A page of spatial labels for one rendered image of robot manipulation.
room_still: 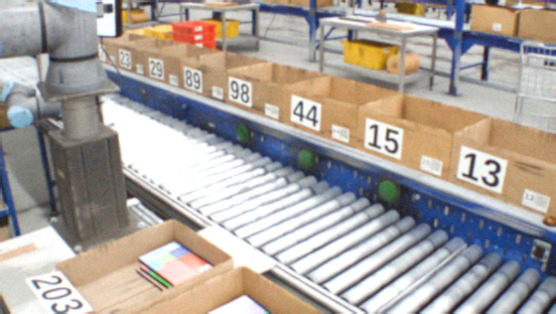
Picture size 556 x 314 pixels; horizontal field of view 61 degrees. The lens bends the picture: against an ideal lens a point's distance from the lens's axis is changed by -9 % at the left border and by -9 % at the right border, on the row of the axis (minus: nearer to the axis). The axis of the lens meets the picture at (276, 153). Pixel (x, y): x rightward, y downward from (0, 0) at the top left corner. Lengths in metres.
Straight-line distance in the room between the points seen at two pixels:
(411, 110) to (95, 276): 1.33
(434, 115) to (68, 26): 1.34
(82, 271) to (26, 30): 0.66
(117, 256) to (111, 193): 0.24
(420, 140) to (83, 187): 1.07
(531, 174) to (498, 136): 0.37
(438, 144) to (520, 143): 0.34
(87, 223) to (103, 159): 0.20
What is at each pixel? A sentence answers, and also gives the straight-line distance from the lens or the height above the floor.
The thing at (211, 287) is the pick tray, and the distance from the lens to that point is 1.26.
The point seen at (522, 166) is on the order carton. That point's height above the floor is 1.02.
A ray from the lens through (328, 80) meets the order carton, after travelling 2.30.
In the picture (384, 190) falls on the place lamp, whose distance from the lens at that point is 1.77.
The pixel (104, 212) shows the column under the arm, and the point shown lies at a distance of 1.63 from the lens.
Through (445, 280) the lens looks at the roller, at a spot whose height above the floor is 0.74.
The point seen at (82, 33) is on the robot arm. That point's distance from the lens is 1.47.
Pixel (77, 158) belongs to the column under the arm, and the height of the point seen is 1.03.
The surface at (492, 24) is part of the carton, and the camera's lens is 6.24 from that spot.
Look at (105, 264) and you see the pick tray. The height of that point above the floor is 0.79.
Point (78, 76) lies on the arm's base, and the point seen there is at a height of 1.27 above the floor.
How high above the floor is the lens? 1.57
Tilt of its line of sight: 22 degrees down
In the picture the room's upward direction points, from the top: straight up
